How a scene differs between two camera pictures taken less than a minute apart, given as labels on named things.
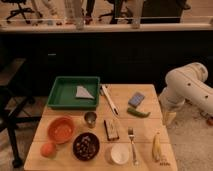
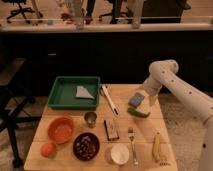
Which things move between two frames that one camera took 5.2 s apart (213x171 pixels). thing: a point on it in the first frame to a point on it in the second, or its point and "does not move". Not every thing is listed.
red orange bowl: [61, 130] does not move
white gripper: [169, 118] to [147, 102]
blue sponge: [136, 99] does not move
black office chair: [20, 10] does not move
